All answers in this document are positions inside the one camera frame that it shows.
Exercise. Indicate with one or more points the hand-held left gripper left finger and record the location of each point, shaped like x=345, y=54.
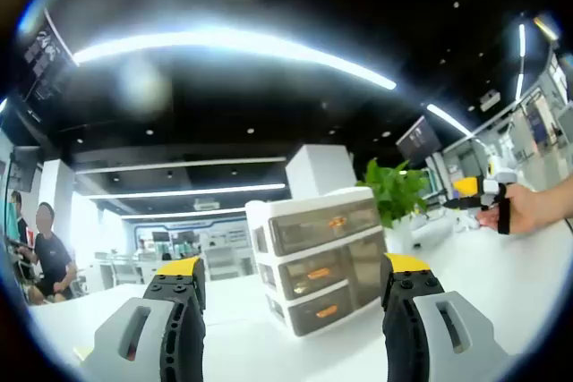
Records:
x=179, y=279

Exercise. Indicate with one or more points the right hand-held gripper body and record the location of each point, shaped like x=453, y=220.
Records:
x=491, y=186

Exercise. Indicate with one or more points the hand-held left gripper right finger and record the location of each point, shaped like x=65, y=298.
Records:
x=405, y=283

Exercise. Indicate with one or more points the white desk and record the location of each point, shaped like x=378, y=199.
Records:
x=470, y=288

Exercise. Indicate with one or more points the person's right hand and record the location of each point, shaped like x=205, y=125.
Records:
x=524, y=212

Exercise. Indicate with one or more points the hanging dark display screen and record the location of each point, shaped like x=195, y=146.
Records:
x=418, y=138

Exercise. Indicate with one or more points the short ceiling light strip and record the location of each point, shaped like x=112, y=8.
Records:
x=447, y=119

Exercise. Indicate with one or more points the green plant in white pot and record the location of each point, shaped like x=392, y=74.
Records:
x=394, y=189

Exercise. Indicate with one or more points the white plastic drawer organizer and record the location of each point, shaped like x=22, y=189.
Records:
x=322, y=265

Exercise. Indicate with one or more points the ceiling projector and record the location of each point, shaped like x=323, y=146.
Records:
x=490, y=101

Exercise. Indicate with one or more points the white square pillar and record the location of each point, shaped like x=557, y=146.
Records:
x=318, y=167

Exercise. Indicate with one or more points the long ceiling light strip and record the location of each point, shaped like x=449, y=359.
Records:
x=224, y=39

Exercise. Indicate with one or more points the hanging dark ceiling sign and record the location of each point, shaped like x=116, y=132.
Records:
x=45, y=60

